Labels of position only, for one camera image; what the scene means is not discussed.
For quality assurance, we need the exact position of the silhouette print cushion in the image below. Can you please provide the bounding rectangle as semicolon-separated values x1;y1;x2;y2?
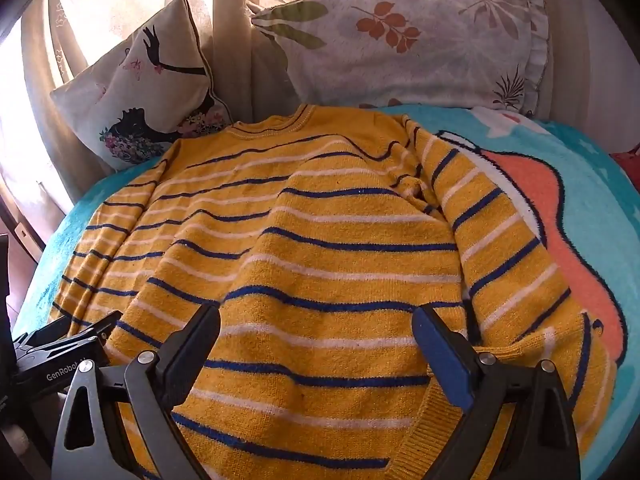
50;0;235;172

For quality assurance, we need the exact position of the cream embroidered curtain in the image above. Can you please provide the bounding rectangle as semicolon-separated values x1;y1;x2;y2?
0;0;640;221

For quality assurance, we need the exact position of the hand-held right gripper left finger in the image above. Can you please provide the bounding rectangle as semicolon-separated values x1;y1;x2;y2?
51;304;222;480

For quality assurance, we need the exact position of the yellow striped sweater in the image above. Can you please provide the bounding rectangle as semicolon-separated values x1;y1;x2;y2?
47;104;617;480

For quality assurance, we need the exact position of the teal star printed blanket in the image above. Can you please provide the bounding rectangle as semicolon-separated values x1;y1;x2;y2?
12;104;640;480

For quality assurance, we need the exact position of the red cloth item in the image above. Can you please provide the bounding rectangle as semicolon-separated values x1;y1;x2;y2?
612;142;640;186

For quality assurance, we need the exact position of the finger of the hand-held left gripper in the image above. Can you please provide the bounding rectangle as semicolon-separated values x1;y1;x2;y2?
14;310;124;360

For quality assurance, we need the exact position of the leaf print frilled pillow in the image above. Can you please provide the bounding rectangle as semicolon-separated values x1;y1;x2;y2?
246;0;551;120

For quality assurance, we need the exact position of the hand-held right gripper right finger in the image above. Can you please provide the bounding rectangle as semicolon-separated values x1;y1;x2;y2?
411;304;583;480

